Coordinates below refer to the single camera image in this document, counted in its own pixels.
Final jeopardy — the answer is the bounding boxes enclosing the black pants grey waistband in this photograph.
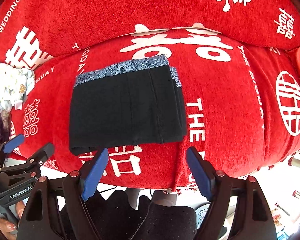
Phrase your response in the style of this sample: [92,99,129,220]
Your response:
[69,55,187,155]

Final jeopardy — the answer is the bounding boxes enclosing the operator left hand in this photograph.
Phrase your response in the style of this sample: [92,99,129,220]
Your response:
[0,201,25,240]

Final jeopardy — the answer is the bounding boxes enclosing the operator black trousers legs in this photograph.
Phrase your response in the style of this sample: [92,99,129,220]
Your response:
[85,188,197,240]

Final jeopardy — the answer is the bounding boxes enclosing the white floral cloth pile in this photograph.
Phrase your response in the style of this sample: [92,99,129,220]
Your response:
[0,63,35,113]

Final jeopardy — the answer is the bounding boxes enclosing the red wedding bed blanket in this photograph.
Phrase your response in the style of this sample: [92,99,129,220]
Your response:
[11,29,300,189]

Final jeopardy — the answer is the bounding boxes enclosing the red wedding quilt roll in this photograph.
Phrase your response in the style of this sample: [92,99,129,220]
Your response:
[0,0,300,68]

